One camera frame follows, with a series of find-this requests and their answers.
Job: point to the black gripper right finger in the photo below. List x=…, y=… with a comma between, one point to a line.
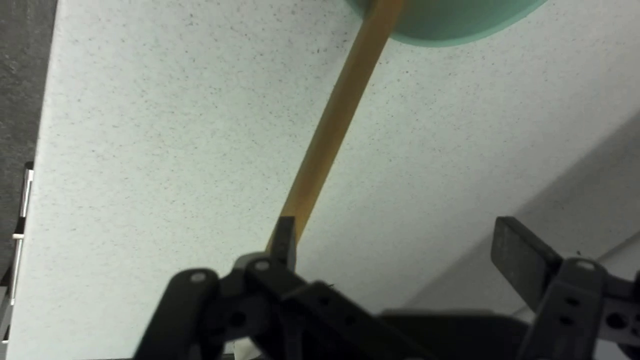
x=523, y=258

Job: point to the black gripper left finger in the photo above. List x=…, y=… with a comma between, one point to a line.
x=283, y=242

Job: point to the mint green bowl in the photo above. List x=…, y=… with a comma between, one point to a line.
x=454, y=23

